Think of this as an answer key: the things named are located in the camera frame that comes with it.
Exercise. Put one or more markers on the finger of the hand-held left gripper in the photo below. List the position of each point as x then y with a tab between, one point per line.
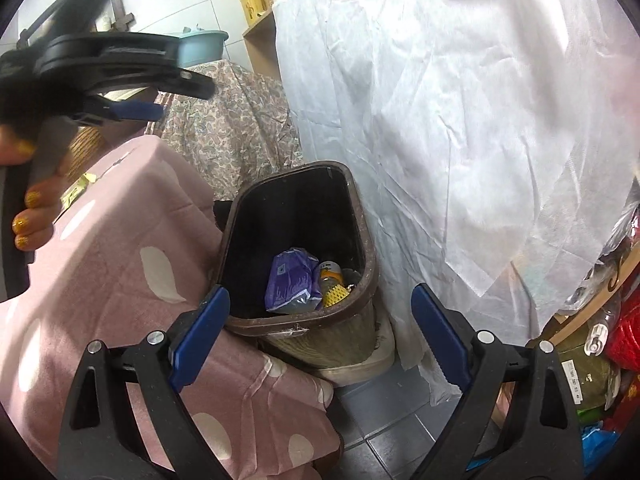
142	111
150	72

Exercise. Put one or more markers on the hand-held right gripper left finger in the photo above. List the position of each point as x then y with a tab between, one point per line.
200	340

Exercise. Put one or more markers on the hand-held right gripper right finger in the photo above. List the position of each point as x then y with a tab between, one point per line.
440	340

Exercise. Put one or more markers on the purple plastic bag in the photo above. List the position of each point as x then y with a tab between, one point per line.
290	275

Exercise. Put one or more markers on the yellow tin can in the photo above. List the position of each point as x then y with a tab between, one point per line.
330	272

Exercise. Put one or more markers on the brown trash bin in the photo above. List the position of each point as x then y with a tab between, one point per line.
280	210

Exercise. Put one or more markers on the person's left hand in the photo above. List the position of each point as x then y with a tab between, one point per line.
32	215

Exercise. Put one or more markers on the light blue plastic basin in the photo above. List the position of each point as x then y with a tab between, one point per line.
202	47

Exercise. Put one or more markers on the wicker basket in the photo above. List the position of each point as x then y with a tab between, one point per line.
86	147

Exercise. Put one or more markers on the beige plastic stand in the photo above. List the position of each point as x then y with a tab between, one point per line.
370	360

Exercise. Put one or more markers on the small yellow peel piece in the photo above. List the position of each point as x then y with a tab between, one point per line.
82	181

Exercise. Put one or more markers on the paisley patterned cloth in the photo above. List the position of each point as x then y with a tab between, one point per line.
235	120

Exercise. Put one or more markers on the wooden cabinet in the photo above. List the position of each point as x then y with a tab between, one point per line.
262	45

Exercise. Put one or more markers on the pink polka dot tablecloth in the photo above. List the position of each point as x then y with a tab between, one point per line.
100	270

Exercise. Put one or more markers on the olive green sack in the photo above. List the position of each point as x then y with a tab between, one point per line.
585	375

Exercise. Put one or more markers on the clear bottle with white cap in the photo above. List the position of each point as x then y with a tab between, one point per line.
602	335

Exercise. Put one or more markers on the red bag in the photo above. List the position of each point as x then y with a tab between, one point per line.
625	345

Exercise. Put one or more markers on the blue plastic bag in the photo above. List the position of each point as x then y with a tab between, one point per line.
600	450

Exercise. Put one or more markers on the white fabric cover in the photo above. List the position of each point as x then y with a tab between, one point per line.
450	110

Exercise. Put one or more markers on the dark wooden wall shelf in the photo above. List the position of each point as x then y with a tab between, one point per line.
122	15

